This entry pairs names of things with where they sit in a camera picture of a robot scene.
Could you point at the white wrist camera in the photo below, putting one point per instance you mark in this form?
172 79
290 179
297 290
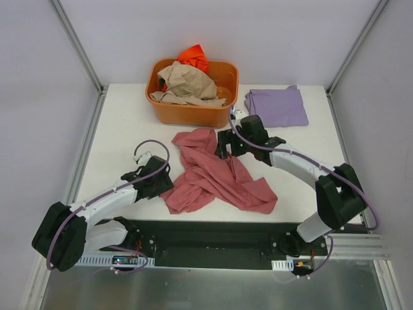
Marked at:
237 115
143 158

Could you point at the left white cable duct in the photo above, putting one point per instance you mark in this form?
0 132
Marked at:
111 260

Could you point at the right white cable duct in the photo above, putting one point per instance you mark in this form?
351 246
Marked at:
282 265

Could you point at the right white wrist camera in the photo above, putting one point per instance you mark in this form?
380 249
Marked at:
237 115

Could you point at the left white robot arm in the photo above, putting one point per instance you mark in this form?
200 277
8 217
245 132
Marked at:
67 231

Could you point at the folded purple t-shirt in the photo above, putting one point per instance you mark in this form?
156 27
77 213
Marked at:
277 108

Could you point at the orange plastic basket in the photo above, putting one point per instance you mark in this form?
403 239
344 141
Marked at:
226 77

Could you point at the aluminium frame rail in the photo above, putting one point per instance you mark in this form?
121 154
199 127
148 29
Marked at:
359 247

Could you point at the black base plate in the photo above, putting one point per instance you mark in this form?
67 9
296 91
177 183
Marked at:
221 245

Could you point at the aluminium frame post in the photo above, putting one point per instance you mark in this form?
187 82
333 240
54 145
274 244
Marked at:
76 44
371 21

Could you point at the beige t-shirt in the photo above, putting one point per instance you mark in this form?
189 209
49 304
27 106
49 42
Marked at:
187 85

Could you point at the orange t-shirt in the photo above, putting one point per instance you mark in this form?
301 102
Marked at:
194 56

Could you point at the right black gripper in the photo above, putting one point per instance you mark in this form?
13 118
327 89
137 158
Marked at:
228 144

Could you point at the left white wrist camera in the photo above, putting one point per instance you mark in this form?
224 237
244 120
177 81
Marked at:
143 158

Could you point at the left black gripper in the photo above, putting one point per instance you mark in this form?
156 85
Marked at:
162 185

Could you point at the right aluminium frame post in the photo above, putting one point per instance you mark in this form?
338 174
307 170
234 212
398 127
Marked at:
371 21

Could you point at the dark green t-shirt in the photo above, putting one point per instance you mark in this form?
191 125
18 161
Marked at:
163 85

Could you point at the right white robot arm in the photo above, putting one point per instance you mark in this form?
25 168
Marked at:
339 195

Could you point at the pink t-shirt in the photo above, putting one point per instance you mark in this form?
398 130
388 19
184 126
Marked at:
207 177

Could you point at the left aluminium frame post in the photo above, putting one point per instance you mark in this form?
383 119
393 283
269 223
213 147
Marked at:
76 44

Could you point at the white cable duct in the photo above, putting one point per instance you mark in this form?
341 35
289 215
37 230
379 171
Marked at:
111 260
282 265

